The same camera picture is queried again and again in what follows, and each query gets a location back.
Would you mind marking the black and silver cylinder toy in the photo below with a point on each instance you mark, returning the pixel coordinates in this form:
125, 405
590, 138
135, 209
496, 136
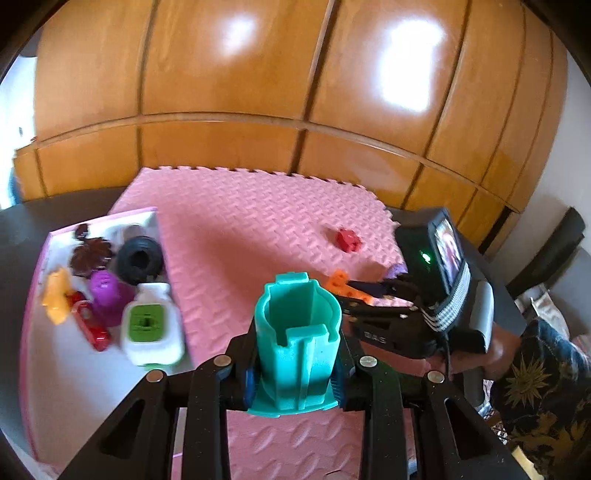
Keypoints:
138, 258

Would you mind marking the white cloth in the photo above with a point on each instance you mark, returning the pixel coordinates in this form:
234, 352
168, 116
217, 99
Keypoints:
549, 314

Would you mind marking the orange toy block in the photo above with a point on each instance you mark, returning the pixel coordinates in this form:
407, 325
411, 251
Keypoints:
344, 286

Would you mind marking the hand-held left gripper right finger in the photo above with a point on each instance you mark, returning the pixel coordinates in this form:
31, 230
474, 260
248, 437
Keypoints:
392, 401

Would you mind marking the white bottle with green cap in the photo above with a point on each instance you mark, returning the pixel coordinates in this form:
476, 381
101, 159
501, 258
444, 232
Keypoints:
150, 325

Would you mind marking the white tray with pink rim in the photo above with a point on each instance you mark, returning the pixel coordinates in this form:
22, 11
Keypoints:
69, 323

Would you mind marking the small brown toy piece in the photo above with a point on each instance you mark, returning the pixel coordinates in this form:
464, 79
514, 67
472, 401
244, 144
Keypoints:
83, 230

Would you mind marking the purple plastic toy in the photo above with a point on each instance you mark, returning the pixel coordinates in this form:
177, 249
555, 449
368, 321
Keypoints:
108, 295

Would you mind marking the dark chair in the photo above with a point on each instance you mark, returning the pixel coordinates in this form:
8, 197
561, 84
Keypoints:
549, 249

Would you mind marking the black cloth with gold pattern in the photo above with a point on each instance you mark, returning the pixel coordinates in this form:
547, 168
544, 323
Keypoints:
549, 392

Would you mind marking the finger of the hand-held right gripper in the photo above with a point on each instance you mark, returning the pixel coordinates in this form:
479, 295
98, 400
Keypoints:
378, 287
378, 311

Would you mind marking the red toy block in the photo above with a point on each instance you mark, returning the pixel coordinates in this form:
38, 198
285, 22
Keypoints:
348, 240

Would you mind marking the wooden wardrobe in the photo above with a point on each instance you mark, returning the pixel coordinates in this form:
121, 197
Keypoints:
295, 92

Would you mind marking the teal plastic mould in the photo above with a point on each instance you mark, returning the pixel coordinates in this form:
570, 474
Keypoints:
295, 341

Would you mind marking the yellow toy piece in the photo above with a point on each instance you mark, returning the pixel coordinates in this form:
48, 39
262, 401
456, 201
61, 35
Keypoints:
57, 295

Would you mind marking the person's right hand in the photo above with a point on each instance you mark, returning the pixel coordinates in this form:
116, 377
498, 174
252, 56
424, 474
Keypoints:
505, 346

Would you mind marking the brown leaf-shaped toy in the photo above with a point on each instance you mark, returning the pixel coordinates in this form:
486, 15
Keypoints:
92, 256

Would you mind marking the pink foam puzzle mat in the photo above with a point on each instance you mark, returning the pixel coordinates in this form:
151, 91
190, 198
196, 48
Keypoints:
258, 230

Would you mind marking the red translucent toy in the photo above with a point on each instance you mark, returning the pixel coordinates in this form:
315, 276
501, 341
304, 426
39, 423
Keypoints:
92, 323

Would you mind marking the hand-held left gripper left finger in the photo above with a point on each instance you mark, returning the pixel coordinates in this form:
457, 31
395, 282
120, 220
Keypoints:
207, 406

